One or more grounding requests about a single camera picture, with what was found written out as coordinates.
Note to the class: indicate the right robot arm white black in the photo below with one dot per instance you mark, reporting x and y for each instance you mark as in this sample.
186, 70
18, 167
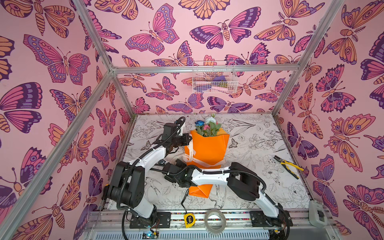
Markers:
246, 185

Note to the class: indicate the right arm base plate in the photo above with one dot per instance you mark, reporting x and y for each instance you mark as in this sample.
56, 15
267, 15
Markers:
260, 220

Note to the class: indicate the clear tape roll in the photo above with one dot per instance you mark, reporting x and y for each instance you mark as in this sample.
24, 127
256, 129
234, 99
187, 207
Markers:
215, 222

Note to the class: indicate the grey plastic clamp device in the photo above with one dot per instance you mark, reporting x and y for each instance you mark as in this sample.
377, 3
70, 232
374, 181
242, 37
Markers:
317, 216

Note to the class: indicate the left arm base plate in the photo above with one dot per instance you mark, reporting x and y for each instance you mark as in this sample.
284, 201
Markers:
160, 220

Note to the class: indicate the green circuit board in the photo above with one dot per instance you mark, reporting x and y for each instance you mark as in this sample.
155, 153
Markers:
150, 235

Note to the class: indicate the yellow handled pliers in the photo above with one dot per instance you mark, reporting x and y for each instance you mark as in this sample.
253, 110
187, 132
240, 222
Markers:
286, 165

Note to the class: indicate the black screwdriver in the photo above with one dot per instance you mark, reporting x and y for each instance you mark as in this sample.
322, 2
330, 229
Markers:
105, 192

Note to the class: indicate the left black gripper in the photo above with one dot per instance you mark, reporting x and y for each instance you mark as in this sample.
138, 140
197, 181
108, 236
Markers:
185, 142

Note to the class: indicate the white wire basket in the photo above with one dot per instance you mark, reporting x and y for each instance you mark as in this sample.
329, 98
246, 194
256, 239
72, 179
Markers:
214, 79

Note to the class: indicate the white fake rose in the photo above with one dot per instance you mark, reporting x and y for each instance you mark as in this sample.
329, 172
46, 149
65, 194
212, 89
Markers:
211, 120

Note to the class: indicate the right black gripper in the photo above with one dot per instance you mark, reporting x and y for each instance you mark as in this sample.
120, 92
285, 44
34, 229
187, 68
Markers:
168, 168

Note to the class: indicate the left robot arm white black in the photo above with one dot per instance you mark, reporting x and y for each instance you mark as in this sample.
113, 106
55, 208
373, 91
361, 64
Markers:
127, 185

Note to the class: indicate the orange wrapping paper sheet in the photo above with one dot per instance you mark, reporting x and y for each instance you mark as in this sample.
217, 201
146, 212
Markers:
207, 152

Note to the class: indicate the yellow tape measure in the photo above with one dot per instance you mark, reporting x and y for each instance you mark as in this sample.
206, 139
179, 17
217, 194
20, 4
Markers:
189, 218

